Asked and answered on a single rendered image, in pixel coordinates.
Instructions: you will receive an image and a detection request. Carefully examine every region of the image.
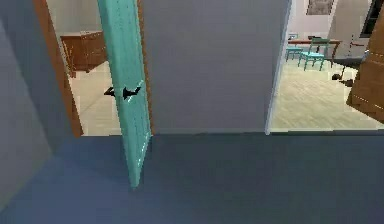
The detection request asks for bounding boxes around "teal room door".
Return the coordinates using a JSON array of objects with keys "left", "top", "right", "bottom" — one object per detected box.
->
[{"left": 96, "top": 0, "right": 153, "bottom": 190}]

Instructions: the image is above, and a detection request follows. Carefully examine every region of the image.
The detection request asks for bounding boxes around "teal chair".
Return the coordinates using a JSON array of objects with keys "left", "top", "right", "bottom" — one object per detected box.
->
[
  {"left": 285, "top": 46, "right": 304, "bottom": 63},
  {"left": 298, "top": 37, "right": 331, "bottom": 72}
]

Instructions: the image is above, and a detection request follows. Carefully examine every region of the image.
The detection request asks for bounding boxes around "brown wooden chest of drawers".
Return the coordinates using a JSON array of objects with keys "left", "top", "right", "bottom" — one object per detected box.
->
[{"left": 60, "top": 30, "right": 108, "bottom": 74}]

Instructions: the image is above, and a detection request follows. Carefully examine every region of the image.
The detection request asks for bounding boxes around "brown wooden table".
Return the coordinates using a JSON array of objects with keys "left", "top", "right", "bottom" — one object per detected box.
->
[{"left": 287, "top": 38, "right": 343, "bottom": 69}]

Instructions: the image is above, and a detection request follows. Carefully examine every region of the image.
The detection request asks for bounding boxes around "brown wooden room door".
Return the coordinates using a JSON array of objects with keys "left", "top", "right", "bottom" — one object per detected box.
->
[{"left": 345, "top": 6, "right": 384, "bottom": 124}]

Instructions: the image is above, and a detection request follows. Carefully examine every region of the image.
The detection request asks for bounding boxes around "dark window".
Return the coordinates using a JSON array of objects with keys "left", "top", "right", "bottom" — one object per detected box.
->
[{"left": 359, "top": 0, "right": 384, "bottom": 39}]

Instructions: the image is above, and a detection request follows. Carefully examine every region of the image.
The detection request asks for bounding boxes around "grey framed wall picture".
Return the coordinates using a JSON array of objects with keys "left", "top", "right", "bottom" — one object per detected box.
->
[{"left": 306, "top": 0, "right": 335, "bottom": 16}]

